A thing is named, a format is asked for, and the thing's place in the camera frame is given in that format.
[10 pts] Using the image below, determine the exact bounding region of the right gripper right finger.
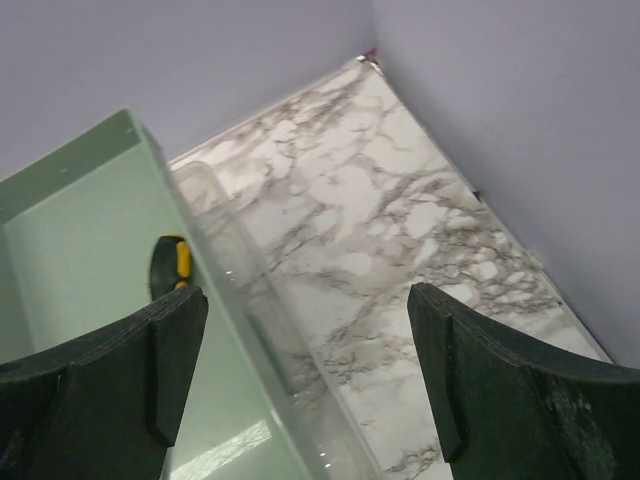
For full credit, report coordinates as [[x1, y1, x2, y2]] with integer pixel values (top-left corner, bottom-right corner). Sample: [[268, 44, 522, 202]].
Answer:
[[407, 283, 639, 479]]

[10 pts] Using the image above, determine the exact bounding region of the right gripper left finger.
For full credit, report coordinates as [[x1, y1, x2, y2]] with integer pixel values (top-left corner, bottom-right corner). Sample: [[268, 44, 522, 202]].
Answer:
[[1, 287, 208, 479]]

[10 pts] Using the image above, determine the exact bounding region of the yellow black screwdriver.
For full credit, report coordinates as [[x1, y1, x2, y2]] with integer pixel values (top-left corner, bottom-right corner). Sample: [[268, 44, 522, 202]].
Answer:
[[148, 235, 192, 301]]

